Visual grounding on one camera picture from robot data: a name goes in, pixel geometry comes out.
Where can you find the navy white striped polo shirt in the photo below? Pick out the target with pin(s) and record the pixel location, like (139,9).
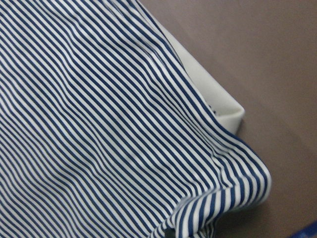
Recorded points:
(102,132)

